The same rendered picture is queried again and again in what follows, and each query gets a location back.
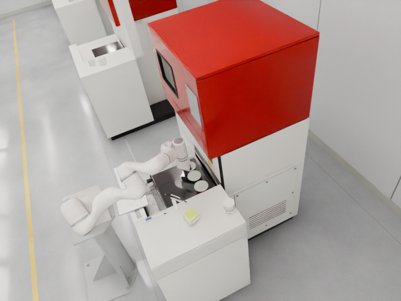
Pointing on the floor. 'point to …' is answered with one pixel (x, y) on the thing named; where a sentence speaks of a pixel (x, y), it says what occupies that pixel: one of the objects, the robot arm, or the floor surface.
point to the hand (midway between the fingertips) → (185, 171)
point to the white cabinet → (210, 275)
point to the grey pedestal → (108, 264)
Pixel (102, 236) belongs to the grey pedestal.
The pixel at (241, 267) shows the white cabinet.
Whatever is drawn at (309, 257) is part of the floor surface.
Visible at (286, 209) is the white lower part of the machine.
